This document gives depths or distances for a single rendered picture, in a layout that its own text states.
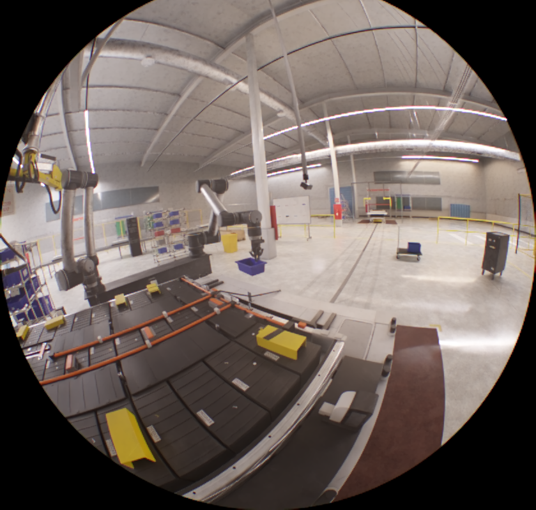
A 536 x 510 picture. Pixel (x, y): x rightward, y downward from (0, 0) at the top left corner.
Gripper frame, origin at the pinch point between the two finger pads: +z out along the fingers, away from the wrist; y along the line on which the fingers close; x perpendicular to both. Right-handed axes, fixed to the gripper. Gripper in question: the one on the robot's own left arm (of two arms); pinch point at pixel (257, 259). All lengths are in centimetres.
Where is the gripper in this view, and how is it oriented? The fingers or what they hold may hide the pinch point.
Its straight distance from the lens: 138.8
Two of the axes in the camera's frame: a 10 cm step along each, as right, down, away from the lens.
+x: 6.2, 0.9, -7.8
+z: 0.8, 9.8, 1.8
